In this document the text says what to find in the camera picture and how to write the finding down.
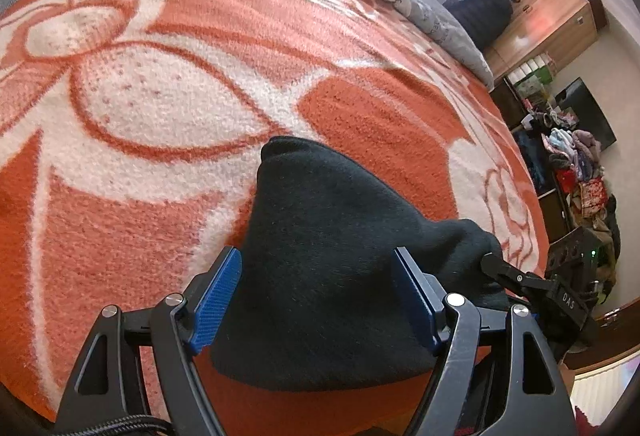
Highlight black flat screen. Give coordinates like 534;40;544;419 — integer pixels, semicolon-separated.
554;77;617;151

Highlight black braided cable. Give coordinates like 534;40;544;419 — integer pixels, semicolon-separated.
52;413;173;436

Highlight dark low cabinet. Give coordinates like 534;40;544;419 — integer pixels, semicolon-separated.
492;76;576;244

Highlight orange and white floral blanket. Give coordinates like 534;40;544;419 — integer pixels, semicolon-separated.
0;0;546;432

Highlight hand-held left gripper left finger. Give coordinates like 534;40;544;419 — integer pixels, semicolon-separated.
52;246;243;436

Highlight wooden cabinet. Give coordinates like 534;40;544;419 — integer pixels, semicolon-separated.
484;0;608;86

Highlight black bag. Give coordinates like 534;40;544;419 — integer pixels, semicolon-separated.
444;0;518;50

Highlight black pants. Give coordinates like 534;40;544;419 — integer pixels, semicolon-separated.
209;135;511;392

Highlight green and white boxes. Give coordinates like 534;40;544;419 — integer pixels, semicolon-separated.
507;56;557;99

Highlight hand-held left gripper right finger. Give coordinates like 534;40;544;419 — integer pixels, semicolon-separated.
394;247;573;436

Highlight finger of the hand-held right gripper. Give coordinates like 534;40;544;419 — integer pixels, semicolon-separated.
480;252;557;303

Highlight pile of clothes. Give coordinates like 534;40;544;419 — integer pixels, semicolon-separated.
515;111;623;277

